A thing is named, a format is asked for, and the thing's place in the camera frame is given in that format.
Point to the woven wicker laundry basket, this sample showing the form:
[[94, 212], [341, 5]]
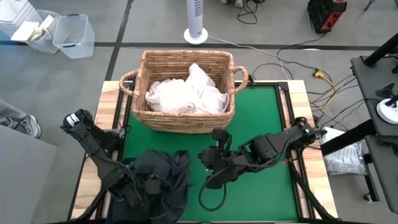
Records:
[[186, 123]]

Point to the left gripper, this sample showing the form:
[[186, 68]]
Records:
[[151, 186]]

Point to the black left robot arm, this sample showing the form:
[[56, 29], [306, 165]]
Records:
[[93, 146]]

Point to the clear plastic bag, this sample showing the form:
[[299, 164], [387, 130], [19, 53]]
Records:
[[345, 155]]

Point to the green table mat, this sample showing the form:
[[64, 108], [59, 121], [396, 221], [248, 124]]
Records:
[[261, 124]]

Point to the stack of clear containers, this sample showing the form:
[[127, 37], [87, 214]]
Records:
[[12, 15]]

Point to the red black tool crate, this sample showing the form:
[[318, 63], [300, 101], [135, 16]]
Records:
[[326, 14]]

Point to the black support bar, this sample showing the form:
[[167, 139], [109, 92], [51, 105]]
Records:
[[348, 140]]

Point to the white tower fan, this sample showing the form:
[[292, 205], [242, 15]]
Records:
[[195, 18]]

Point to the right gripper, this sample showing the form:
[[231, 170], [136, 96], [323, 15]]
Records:
[[217, 160]]

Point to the clear plastic bin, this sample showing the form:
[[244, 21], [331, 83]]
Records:
[[43, 43]]

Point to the black garment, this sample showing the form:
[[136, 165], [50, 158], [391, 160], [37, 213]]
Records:
[[168, 168]]

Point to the white round base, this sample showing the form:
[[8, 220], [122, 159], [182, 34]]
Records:
[[387, 112]]

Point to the white foam block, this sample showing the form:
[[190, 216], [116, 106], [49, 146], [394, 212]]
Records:
[[25, 31]]

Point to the black table frame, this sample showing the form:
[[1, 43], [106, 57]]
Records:
[[285, 88]]

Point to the cream foam block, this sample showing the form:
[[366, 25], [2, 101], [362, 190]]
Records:
[[46, 23]]

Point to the yellow power plug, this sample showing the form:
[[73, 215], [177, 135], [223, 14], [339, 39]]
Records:
[[318, 74]]

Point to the black side table panel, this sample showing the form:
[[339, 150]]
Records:
[[373, 93], [385, 174]]

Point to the grey board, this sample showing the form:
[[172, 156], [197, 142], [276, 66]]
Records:
[[25, 174]]

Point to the black pole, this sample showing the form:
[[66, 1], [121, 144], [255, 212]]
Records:
[[382, 49]]

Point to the white lace garment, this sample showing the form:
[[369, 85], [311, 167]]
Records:
[[168, 96]]

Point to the plain white garment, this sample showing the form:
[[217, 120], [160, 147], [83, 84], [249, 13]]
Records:
[[199, 76]]

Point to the person's leg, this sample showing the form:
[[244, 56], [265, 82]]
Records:
[[9, 112]]

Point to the black frame strut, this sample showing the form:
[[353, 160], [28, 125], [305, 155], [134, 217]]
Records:
[[311, 196], [93, 203]]

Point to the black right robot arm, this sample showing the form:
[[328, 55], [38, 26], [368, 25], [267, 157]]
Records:
[[280, 143]]

